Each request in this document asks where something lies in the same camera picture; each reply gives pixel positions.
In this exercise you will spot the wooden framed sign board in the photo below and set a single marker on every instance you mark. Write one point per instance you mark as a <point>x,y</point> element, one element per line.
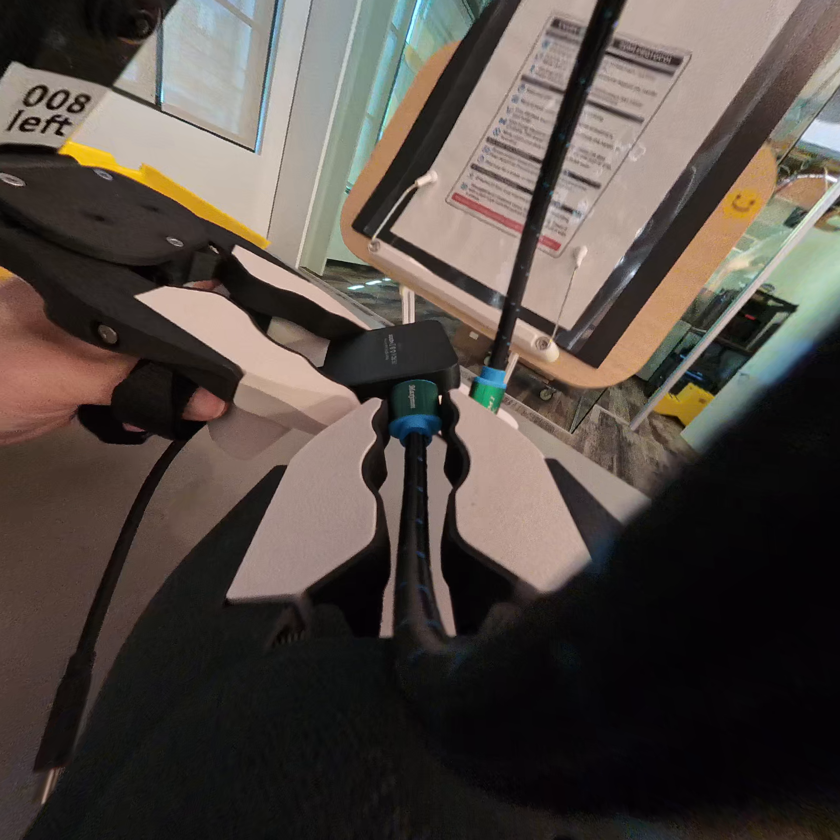
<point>682,315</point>

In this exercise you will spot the yellow floor sign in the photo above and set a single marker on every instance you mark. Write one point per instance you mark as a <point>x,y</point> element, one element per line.
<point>686,400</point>

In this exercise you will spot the yellow plastic bin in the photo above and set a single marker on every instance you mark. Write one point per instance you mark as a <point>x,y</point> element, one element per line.
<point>177,197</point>

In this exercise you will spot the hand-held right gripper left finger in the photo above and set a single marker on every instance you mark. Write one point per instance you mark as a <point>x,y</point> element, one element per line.
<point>308,525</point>

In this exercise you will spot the person's left hand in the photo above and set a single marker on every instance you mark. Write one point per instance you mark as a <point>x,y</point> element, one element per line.
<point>39,380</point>

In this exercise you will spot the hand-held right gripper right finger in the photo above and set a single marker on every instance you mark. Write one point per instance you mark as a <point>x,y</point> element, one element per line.
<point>518,505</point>

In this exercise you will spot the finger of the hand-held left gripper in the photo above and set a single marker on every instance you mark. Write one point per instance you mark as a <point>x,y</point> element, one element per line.
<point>275,380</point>
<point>289,298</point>

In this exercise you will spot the black multiport hub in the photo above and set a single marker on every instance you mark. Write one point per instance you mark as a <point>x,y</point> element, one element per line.
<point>400,354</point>

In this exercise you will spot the laminated instruction sheet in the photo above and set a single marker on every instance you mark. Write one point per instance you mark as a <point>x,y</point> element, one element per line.
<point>472,131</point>

